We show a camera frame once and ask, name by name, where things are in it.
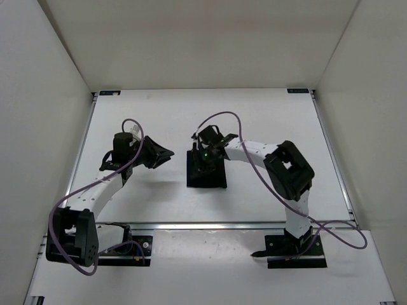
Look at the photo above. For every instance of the aluminium rail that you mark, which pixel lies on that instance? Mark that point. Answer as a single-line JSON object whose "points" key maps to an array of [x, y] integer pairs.
{"points": [[75, 177], [339, 176], [205, 225]]}

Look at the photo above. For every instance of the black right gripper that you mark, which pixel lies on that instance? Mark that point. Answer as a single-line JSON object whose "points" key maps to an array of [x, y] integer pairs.
{"points": [[198, 163]]}

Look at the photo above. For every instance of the right blue corner label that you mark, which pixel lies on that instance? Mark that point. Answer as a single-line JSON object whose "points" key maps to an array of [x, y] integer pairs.
{"points": [[297, 90]]}

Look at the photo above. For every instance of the aluminium front rail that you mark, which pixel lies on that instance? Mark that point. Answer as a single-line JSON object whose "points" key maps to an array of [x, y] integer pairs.
{"points": [[205, 225]]}

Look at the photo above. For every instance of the aluminium left side rail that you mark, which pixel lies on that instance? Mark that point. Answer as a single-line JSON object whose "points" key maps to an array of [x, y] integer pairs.
{"points": [[75, 177]]}

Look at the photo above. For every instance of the left blue corner label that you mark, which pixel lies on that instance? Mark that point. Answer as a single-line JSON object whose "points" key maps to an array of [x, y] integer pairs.
{"points": [[109, 92]]}

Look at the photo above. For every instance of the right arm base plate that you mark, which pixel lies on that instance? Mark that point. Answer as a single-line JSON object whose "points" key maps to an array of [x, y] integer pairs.
{"points": [[280, 253]]}

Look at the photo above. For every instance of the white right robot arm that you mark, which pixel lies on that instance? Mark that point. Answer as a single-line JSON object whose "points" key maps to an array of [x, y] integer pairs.
{"points": [[290, 173]]}

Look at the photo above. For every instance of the blue corner label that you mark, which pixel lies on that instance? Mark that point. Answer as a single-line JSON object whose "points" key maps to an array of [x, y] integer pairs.
{"points": [[109, 92], [297, 90]]}

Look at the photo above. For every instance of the black skirt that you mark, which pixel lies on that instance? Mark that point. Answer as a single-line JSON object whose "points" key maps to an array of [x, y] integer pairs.
{"points": [[213, 179]]}

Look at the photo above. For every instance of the aluminium right side rail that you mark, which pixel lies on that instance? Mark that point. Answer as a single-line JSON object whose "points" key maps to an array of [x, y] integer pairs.
{"points": [[339, 176]]}

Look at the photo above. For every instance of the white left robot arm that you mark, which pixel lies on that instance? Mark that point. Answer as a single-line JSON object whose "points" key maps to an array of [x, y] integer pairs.
{"points": [[73, 234]]}

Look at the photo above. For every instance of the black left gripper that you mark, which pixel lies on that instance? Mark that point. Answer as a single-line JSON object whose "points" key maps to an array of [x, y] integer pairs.
{"points": [[156, 160]]}

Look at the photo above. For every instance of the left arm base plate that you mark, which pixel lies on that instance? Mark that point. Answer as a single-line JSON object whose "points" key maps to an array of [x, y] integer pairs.
{"points": [[130, 255]]}

